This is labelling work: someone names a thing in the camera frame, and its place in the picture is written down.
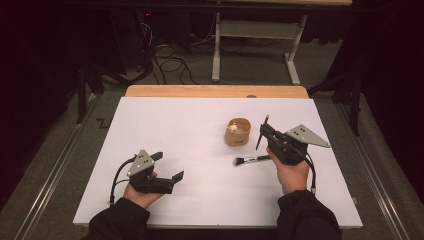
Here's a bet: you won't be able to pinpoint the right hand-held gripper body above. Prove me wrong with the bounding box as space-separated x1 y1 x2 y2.
267 124 331 166

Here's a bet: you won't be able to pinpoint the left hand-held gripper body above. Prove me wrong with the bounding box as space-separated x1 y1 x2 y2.
126 149 175 195

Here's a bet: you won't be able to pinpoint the black pencil with orange tip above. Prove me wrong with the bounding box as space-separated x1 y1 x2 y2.
255 114 270 151

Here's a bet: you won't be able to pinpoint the small wooden cup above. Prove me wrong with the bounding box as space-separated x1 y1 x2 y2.
224 117 252 147

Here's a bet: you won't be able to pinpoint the black makeup brush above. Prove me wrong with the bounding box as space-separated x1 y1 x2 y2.
232 154 272 167

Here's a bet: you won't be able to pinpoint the person's left hand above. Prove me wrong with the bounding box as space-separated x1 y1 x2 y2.
123 182 165 210

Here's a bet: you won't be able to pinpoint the person's right hand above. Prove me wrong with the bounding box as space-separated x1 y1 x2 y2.
266 148 311 196

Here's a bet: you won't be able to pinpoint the white table mat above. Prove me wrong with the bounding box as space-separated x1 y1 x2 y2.
72 96 364 229

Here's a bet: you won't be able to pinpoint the black metal stand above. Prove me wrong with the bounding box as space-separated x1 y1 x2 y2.
308 71 363 137
75 63 111 125

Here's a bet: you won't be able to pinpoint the black box with red light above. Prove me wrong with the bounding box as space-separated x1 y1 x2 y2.
134 9 158 73

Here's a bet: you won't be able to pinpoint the left hand-held gripper black cable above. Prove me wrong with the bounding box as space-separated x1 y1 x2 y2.
109 156 138 206

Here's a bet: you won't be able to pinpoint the hand-held gripper black cable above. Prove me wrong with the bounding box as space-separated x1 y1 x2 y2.
109 156 138 206
293 146 317 195

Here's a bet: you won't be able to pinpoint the right hand-held gripper black cable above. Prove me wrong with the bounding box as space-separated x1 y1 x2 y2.
293 146 317 195

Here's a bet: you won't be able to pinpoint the metal floor rail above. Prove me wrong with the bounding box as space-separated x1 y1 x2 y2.
334 103 411 240
13 94 98 240

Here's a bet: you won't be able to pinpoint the black cables on floor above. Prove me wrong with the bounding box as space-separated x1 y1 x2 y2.
151 43 201 86

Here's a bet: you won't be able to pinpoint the white metal desk frame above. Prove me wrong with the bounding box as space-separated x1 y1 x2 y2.
211 11 309 86

